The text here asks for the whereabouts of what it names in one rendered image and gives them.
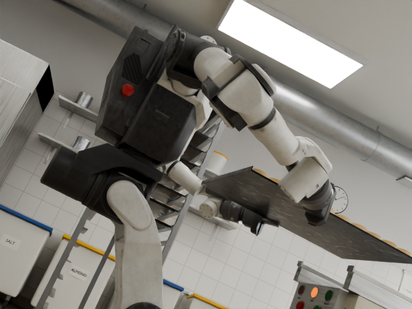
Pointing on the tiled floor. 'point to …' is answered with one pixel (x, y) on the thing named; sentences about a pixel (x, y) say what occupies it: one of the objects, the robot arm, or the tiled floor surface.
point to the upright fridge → (20, 101)
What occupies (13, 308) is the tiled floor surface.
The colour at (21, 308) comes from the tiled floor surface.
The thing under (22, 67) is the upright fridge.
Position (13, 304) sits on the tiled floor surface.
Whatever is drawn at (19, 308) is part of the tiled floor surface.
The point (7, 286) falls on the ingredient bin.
